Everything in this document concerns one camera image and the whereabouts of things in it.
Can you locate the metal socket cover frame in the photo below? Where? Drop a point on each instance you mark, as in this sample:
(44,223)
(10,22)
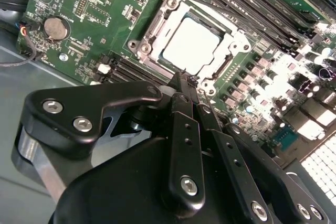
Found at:
(172,22)

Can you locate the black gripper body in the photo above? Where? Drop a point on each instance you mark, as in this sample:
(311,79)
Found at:
(118,195)

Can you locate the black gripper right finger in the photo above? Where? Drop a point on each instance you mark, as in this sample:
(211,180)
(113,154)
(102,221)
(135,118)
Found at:
(231,161)

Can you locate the silver CPU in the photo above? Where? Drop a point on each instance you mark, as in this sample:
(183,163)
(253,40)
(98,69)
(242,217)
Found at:
(189,45)

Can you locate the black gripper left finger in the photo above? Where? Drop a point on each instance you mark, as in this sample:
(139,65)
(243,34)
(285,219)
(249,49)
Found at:
(65,103)

